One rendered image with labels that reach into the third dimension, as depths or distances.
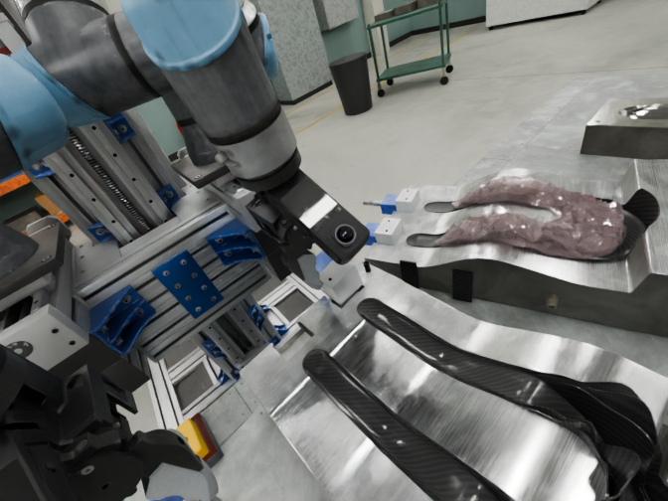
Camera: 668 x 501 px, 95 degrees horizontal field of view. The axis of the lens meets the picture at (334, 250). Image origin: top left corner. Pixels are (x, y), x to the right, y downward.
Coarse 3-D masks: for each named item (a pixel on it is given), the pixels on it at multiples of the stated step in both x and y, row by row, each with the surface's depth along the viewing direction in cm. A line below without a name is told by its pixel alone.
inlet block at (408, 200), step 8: (408, 192) 67; (416, 192) 66; (384, 200) 69; (392, 200) 69; (400, 200) 65; (408, 200) 64; (416, 200) 66; (384, 208) 69; (392, 208) 68; (400, 208) 66; (408, 208) 65
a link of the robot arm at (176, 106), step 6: (162, 96) 64; (168, 96) 63; (174, 96) 63; (168, 102) 64; (174, 102) 64; (180, 102) 63; (174, 108) 65; (180, 108) 64; (186, 108) 64; (174, 114) 66; (180, 114) 65; (186, 114) 65
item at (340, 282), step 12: (324, 252) 49; (324, 264) 48; (336, 264) 45; (348, 264) 45; (324, 276) 45; (336, 276) 44; (348, 276) 45; (324, 288) 47; (336, 288) 44; (348, 288) 46; (336, 300) 47
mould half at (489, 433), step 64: (320, 320) 46; (448, 320) 41; (256, 384) 41; (384, 384) 37; (448, 384) 34; (640, 384) 25; (320, 448) 33; (448, 448) 28; (512, 448) 25; (576, 448) 23
